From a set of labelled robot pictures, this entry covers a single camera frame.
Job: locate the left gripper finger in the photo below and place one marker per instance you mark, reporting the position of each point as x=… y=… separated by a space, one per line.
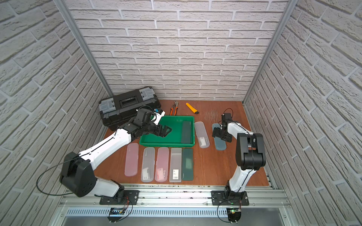
x=157 y=129
x=166 y=131

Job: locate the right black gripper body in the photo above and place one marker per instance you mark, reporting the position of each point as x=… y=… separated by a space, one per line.
x=219 y=133

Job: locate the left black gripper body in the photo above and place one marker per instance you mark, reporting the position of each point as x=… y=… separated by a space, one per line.
x=155 y=128

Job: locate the blue-grey frosted pencil case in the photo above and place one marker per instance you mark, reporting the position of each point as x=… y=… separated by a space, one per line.
x=220 y=145

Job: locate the green plastic storage tray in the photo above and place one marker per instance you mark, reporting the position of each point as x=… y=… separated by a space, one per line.
x=173 y=139

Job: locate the clear frosted pencil case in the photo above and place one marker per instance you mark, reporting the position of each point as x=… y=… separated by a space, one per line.
x=201 y=134

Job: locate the grey frosted rectangular pencil case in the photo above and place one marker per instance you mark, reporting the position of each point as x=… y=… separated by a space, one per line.
x=176 y=165

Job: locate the dark green labelled pencil case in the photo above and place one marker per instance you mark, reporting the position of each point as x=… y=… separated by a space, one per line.
x=187 y=164

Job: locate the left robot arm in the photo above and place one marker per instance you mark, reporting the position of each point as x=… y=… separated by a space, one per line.
x=77 y=173

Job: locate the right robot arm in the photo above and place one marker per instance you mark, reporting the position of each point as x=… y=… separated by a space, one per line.
x=250 y=152

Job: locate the pink pencil case with label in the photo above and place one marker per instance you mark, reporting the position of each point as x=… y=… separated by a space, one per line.
x=162 y=163

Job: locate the pink frosted pencil case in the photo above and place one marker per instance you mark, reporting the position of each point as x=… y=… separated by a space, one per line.
x=131 y=160

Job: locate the clear pencil case with label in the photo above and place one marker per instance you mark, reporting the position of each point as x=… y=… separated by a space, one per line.
x=148 y=165

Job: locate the black plastic toolbox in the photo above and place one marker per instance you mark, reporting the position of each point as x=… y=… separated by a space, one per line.
x=119 y=109

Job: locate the yellow utility knife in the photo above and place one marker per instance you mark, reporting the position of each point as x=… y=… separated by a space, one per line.
x=194 y=110

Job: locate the right controller board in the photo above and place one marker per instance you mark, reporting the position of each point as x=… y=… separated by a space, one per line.
x=234 y=215

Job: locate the controller board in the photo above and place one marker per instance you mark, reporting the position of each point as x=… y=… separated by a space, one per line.
x=234 y=215
x=117 y=214

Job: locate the left controller board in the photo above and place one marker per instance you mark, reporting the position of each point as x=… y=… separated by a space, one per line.
x=117 y=214

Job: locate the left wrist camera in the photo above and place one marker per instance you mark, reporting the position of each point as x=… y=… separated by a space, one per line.
x=158 y=114

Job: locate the orange handled pliers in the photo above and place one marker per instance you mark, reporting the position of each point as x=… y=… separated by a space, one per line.
x=174 y=108

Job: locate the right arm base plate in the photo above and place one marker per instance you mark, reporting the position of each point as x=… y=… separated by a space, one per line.
x=229 y=198

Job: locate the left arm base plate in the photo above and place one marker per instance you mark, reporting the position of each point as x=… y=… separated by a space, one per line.
x=121 y=198

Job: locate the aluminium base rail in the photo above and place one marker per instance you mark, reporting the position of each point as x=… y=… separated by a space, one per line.
x=200 y=196

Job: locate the right corner aluminium post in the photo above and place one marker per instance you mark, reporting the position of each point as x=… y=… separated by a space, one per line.
x=274 y=40

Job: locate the corner aluminium post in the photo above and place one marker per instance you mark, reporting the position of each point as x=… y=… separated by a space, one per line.
x=66 y=13
x=274 y=40

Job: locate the left corner aluminium post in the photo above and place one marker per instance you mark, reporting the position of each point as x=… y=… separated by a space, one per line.
x=66 y=13

